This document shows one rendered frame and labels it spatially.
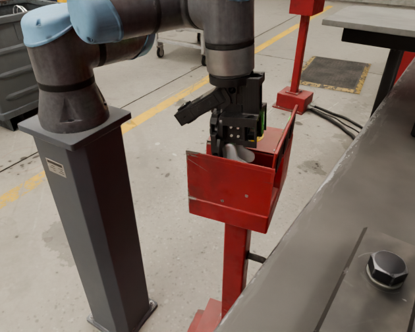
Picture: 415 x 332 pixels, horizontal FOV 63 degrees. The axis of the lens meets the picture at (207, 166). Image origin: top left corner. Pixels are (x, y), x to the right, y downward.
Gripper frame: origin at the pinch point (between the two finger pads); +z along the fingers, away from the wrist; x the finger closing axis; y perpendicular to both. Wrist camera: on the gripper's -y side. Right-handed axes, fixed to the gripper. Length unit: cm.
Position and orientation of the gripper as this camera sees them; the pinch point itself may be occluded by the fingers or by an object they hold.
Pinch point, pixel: (224, 174)
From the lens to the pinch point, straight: 65.8
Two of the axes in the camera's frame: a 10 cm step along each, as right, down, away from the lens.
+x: 3.7, -5.3, 7.7
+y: 9.3, 1.4, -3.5
